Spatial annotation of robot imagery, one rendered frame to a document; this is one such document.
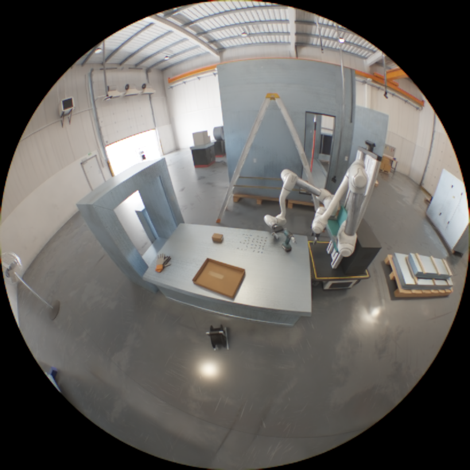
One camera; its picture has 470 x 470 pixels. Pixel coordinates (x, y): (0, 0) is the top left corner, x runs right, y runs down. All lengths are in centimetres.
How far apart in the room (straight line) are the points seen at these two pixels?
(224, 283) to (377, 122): 730
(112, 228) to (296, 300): 191
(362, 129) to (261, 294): 692
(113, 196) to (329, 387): 306
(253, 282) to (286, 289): 31
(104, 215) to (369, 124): 779
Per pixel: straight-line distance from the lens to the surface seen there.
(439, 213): 760
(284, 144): 328
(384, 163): 1142
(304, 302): 146
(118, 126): 1135
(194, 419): 214
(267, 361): 194
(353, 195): 124
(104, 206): 174
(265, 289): 145
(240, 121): 337
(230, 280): 150
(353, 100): 351
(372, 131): 736
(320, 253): 232
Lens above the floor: 193
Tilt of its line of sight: 42 degrees down
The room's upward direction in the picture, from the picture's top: 6 degrees counter-clockwise
